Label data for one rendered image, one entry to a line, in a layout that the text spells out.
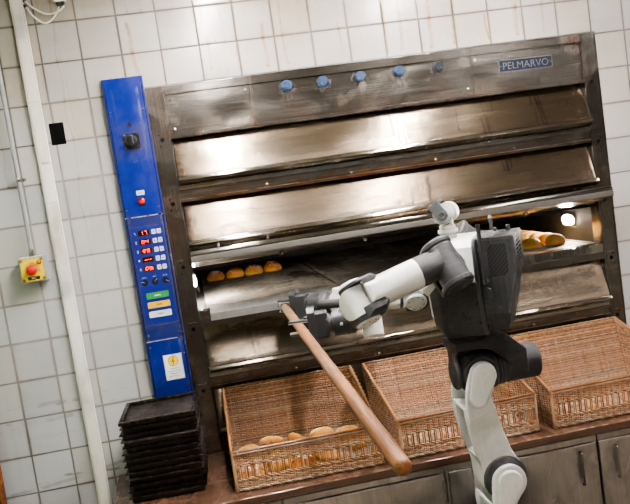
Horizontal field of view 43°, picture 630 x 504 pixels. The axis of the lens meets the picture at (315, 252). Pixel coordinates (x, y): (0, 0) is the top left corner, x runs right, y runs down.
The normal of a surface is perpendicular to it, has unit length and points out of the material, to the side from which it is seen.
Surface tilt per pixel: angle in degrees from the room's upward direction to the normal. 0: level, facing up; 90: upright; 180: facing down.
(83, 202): 90
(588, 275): 70
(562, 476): 90
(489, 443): 90
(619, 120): 90
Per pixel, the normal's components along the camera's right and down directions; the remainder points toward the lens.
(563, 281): 0.10, -0.27
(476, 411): 0.15, 0.07
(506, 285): -0.34, 0.15
